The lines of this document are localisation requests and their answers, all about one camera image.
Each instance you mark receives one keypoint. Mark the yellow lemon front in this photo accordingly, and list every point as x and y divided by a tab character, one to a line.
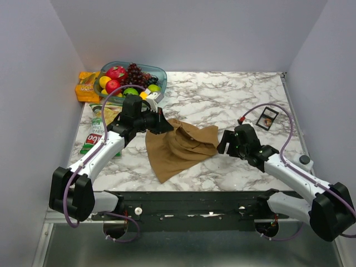
143	95

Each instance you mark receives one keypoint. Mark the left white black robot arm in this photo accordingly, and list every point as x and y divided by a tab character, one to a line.
71	191

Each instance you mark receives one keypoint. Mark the white bottle black cap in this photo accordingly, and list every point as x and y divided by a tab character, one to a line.
303	161

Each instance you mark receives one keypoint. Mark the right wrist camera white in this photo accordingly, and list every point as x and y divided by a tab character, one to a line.
244	121

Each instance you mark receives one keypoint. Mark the yellow lemon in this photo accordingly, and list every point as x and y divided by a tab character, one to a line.
143	95
103	81

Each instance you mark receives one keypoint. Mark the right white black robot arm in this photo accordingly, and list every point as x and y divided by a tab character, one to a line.
326	208

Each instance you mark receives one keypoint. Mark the clear teal fruit bowl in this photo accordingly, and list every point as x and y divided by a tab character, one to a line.
118	98

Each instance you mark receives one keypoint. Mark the red dragon fruit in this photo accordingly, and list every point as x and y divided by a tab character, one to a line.
117	73

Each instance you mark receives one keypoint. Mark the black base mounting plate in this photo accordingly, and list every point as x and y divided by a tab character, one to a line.
188	211

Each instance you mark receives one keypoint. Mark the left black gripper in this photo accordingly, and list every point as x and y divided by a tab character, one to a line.
161	124

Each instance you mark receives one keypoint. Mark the orange brooch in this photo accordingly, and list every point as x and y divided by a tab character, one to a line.
268	122

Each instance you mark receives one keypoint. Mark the orange snack packet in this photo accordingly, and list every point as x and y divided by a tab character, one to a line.
85	88

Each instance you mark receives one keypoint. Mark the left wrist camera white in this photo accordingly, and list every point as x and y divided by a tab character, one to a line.
153	99

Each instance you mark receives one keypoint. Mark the black brooch display box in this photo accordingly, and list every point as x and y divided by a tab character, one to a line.
267	113

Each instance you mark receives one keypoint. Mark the red apple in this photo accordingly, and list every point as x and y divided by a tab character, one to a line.
111	86

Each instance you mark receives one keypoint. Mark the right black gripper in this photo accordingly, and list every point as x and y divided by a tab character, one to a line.
229	136

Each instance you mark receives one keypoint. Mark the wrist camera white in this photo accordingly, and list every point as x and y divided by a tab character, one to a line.
153	99
244	121

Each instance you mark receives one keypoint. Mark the green lime right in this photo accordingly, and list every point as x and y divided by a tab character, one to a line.
153	88

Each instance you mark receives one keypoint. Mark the green cassava chips bag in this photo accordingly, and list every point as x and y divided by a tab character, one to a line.
97	129

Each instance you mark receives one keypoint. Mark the purple grape bunch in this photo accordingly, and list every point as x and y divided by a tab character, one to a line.
137	77

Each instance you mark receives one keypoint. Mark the yellow lemon left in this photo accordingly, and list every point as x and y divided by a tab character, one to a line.
103	81

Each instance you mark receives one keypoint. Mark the brown clothing garment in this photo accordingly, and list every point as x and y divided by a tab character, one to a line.
180	149

